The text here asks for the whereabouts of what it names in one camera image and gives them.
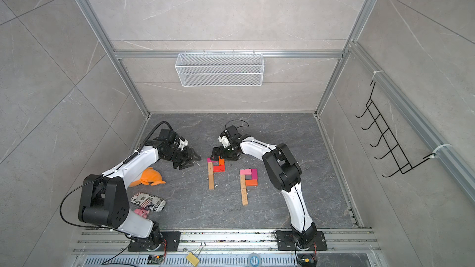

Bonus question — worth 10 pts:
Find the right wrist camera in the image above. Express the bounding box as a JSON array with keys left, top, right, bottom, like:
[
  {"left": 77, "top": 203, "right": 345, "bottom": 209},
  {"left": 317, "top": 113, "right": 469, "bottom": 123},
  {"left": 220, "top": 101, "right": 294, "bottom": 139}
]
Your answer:
[{"left": 218, "top": 135, "right": 231, "bottom": 148}]

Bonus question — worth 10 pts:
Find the black wire hook rack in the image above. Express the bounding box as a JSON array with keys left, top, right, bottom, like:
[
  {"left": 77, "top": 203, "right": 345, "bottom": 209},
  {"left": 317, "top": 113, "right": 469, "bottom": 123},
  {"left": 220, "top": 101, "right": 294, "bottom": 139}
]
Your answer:
[{"left": 355, "top": 80, "right": 436, "bottom": 178}]

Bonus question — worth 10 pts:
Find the pink pig toy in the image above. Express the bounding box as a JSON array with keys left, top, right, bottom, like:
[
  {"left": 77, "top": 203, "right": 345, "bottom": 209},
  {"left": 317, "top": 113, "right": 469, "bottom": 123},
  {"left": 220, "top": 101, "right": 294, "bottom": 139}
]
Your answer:
[{"left": 134, "top": 208, "right": 150, "bottom": 219}]

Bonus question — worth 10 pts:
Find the yellow tag with clip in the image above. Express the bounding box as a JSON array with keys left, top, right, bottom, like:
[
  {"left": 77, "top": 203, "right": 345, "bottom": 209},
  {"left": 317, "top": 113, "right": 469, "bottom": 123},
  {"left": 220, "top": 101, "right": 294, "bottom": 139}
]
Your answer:
[{"left": 186, "top": 242, "right": 207, "bottom": 267}]

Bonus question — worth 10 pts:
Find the red block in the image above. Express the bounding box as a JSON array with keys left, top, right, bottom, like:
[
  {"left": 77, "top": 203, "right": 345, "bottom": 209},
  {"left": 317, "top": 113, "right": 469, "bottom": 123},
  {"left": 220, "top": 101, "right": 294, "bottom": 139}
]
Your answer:
[{"left": 213, "top": 165, "right": 226, "bottom": 173}]

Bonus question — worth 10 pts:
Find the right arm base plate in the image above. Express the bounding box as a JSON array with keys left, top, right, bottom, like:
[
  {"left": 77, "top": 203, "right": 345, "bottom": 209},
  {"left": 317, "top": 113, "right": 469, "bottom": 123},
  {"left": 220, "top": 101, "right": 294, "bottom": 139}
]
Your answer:
[{"left": 274, "top": 230, "right": 328, "bottom": 251}]

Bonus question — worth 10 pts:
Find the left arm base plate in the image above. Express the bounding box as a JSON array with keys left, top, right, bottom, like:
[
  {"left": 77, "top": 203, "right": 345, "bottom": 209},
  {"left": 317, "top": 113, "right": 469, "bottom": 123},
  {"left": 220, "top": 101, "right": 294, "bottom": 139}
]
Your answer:
[{"left": 128, "top": 231, "right": 181, "bottom": 252}]

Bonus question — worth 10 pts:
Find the light pink block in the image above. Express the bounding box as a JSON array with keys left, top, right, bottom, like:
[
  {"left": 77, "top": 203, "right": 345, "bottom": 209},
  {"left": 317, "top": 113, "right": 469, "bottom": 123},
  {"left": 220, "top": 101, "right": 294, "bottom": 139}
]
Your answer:
[{"left": 240, "top": 169, "right": 252, "bottom": 176}]

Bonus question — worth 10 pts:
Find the tape roll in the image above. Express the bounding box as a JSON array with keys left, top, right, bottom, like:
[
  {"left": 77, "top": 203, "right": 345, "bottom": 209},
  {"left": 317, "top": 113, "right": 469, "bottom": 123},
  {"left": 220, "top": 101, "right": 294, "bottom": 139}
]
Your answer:
[{"left": 248, "top": 253, "right": 262, "bottom": 267}]

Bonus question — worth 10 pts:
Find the white wire mesh basket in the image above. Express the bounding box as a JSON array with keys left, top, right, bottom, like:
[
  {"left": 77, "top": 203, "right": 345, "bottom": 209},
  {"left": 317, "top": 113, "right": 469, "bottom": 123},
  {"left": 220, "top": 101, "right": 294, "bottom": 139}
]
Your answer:
[{"left": 175, "top": 53, "right": 265, "bottom": 87}]

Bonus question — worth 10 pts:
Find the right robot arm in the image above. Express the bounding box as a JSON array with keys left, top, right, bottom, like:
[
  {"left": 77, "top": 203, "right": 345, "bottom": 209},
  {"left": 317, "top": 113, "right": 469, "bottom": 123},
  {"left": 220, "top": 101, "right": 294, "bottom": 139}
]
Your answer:
[{"left": 211, "top": 126, "right": 317, "bottom": 249}]

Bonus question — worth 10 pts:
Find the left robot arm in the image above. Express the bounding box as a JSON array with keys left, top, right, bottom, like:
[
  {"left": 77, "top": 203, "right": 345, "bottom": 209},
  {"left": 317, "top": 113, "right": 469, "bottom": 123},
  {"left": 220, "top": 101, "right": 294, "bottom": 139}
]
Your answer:
[{"left": 73, "top": 121, "right": 202, "bottom": 242}]

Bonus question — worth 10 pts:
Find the wooden block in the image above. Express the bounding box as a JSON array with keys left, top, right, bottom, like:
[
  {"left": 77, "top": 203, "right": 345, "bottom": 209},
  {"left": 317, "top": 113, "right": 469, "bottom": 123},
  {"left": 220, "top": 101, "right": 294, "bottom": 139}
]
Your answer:
[
  {"left": 209, "top": 174, "right": 215, "bottom": 190},
  {"left": 241, "top": 189, "right": 249, "bottom": 206},
  {"left": 208, "top": 162, "right": 214, "bottom": 176},
  {"left": 240, "top": 175, "right": 246, "bottom": 189}
]

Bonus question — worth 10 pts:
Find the orange plush toy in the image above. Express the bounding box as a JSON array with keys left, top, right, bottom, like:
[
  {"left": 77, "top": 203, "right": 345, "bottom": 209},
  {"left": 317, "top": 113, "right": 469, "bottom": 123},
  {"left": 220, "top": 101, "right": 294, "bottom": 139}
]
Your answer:
[{"left": 129, "top": 167, "right": 166, "bottom": 187}]

